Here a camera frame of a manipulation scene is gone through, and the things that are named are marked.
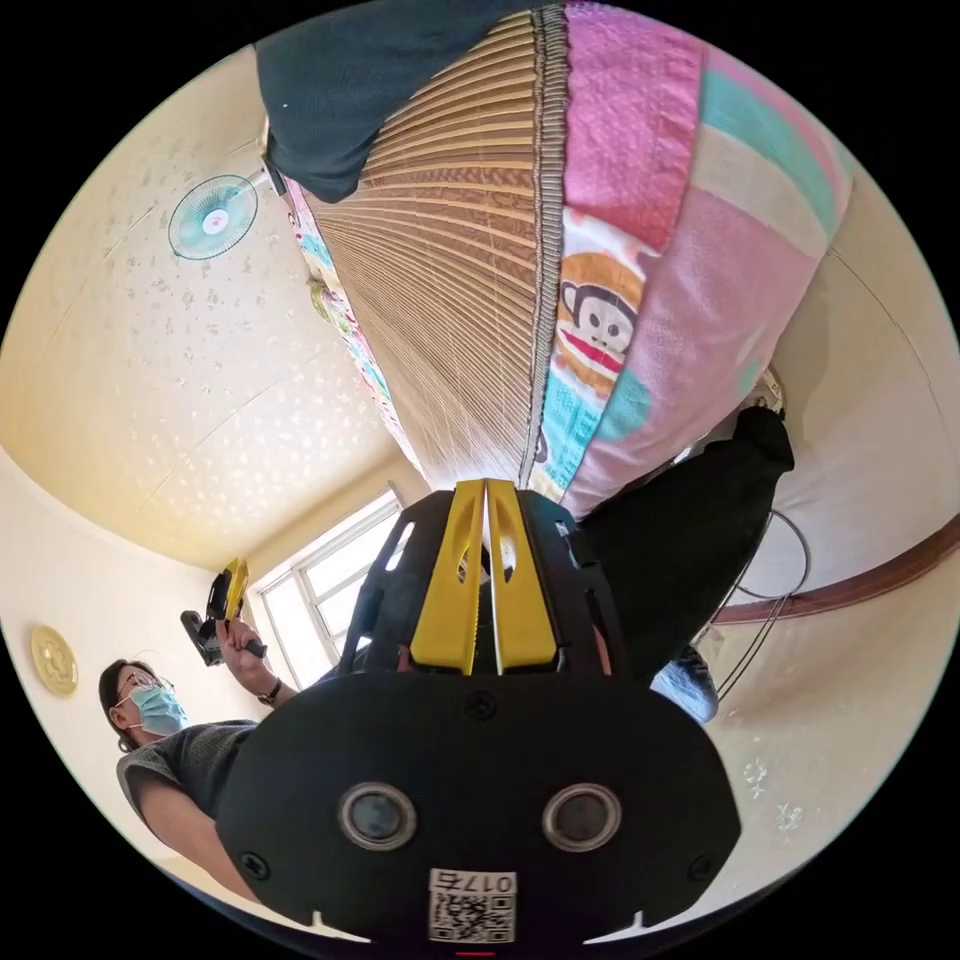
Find window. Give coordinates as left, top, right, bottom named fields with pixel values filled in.
left=257, top=485, right=408, bottom=691

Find dark teal garment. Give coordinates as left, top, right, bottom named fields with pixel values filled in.
left=254, top=0, right=543, bottom=204

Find teal wall fan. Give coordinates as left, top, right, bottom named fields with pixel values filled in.
left=167, top=166, right=288, bottom=262

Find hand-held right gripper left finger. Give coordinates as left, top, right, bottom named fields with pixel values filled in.
left=410, top=479, right=486, bottom=672

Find bed with woven mat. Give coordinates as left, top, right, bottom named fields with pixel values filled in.
left=284, top=0, right=856, bottom=519

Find person's left hand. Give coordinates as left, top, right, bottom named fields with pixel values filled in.
left=223, top=618, right=274, bottom=697

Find black pants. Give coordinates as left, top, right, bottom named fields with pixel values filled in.
left=577, top=408, right=796, bottom=680

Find person's right forearm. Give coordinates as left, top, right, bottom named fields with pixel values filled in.
left=161, top=809, right=258, bottom=903

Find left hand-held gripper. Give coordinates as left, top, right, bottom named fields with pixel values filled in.
left=179, top=556, right=268, bottom=669

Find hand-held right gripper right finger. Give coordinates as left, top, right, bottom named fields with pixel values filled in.
left=485, top=479, right=561, bottom=673

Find black cable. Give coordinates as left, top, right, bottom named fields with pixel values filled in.
left=708, top=508, right=813, bottom=703

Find round golden wall ornament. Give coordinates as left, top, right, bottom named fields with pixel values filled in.
left=29, top=623, right=81, bottom=699

